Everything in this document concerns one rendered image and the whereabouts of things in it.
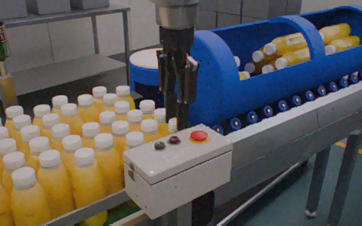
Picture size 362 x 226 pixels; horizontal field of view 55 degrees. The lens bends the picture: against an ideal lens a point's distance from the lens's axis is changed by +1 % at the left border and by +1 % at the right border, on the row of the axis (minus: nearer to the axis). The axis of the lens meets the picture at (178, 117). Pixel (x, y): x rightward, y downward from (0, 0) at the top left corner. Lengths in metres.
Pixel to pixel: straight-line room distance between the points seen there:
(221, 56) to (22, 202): 0.59
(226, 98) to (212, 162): 0.30
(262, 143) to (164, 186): 0.61
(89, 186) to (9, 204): 0.15
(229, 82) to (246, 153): 0.29
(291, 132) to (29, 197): 0.90
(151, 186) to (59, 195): 0.22
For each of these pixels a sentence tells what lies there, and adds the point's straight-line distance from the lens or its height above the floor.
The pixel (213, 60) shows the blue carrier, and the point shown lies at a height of 1.18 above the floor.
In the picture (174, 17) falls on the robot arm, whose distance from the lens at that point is 0.70.
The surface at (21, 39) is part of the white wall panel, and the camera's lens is 4.23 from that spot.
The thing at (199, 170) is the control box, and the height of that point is 1.06.
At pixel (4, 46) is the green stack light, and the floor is 1.19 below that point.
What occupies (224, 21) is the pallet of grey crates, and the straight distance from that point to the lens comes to 4.84.
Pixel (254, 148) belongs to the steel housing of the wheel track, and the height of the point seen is 0.86.
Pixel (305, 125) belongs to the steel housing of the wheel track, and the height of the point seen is 0.86.
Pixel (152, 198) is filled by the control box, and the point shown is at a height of 1.05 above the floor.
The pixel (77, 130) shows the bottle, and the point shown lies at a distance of 0.94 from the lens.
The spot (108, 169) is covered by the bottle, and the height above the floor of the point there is 1.01.
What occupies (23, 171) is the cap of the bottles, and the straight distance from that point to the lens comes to 0.71.
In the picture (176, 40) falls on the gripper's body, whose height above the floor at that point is 1.28.
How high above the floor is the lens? 1.45
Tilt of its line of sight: 26 degrees down
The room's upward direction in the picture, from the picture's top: straight up
